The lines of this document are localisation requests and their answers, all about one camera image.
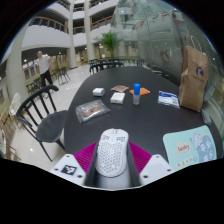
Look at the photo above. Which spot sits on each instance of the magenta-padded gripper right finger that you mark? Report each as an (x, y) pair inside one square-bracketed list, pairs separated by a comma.
[(141, 160)]

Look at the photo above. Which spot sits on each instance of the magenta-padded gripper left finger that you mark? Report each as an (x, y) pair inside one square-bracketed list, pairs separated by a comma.
[(85, 158)]

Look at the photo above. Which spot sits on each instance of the white perforated computer mouse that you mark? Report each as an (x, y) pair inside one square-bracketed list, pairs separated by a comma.
[(111, 153)]

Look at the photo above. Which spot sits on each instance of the light green printed mouse pad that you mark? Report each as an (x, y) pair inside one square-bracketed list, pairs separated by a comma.
[(190, 148)]

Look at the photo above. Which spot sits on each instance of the black wooden spindle chair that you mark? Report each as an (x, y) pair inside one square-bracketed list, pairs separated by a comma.
[(50, 128)]

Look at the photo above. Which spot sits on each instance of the clear plastic snack packet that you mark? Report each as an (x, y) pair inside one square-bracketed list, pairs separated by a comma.
[(91, 110)]

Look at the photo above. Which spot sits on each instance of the small blue-capped bottle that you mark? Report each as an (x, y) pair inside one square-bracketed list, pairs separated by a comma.
[(136, 95)]

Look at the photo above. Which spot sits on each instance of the flat white box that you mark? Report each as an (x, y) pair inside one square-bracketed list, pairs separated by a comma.
[(117, 98)]

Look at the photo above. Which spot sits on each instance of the white and blue packet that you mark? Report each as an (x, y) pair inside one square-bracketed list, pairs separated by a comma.
[(168, 99)]

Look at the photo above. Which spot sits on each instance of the small white box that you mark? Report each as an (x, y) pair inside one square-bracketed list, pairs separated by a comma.
[(98, 92)]

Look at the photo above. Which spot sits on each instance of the brown flat packet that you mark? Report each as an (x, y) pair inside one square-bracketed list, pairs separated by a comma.
[(119, 88)]

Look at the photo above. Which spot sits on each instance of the grey smartphone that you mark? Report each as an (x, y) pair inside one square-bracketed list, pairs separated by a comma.
[(206, 117)]

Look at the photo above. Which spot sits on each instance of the group of black chairs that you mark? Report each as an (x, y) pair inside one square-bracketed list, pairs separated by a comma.
[(61, 75)]

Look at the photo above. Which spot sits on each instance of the brown paper bag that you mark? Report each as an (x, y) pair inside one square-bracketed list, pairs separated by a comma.
[(193, 86)]

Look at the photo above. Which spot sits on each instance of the row of black chairs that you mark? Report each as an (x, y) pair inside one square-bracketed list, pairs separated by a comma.
[(100, 66)]

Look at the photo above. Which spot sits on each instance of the person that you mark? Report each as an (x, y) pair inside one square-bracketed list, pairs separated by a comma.
[(44, 66)]

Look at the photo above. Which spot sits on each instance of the potted palm plant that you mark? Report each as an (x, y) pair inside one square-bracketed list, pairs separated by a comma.
[(110, 41)]

